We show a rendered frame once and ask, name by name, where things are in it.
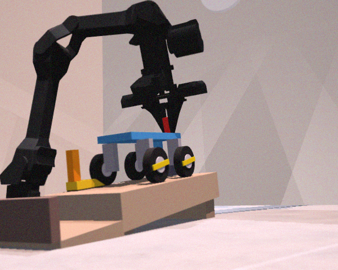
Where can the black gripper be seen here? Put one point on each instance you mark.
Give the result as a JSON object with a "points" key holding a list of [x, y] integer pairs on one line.
{"points": [[175, 97]]}

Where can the tan wooden ramp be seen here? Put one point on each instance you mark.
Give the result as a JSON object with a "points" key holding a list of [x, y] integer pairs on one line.
{"points": [[68, 219]]}

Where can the small blue trolley with black wheels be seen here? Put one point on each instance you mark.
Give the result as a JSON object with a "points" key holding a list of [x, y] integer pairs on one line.
{"points": [[149, 159]]}

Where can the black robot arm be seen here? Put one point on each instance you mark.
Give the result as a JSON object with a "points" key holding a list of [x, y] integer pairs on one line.
{"points": [[34, 158]]}

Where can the yellow wheel chock with orange handle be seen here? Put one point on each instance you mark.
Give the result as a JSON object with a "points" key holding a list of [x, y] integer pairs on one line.
{"points": [[74, 178]]}

